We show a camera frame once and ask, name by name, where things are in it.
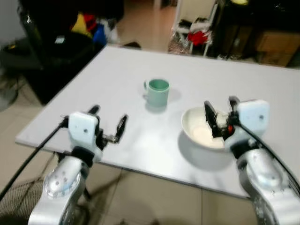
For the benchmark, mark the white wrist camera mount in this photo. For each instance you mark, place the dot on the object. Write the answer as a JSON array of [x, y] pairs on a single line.
[[83, 129], [253, 117]]

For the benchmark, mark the white clothes rack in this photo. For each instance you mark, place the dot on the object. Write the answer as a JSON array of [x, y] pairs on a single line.
[[213, 23]]

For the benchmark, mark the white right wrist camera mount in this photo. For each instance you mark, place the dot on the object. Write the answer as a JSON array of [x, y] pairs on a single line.
[[253, 117]]

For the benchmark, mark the blue bag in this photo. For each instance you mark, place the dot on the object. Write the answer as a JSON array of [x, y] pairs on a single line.
[[99, 35]]

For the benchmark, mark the yellow cloth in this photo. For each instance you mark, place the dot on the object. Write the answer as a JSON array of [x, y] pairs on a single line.
[[80, 26]]

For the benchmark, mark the black office chair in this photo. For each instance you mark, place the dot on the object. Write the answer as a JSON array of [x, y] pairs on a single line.
[[56, 28]]

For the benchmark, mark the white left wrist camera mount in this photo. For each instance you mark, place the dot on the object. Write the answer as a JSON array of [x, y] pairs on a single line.
[[83, 129]]

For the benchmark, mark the pale green mug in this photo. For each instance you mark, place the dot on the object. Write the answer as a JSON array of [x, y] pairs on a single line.
[[157, 96]]

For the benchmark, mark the white ceramic bowl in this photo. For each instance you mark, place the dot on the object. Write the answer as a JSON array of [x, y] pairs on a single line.
[[197, 131]]

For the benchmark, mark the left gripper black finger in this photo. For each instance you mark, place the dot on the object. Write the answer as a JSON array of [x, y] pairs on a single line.
[[122, 127], [94, 110]]

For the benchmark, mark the red bag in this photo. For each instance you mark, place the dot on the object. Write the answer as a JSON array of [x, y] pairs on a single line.
[[90, 21]]

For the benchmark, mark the brown cardboard box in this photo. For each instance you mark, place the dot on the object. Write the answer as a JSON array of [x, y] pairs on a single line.
[[276, 47]]

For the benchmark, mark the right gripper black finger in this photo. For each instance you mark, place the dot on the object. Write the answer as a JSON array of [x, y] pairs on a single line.
[[234, 103], [212, 118]]

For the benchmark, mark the red garment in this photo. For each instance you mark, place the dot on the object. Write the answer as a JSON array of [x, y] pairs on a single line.
[[198, 37]]

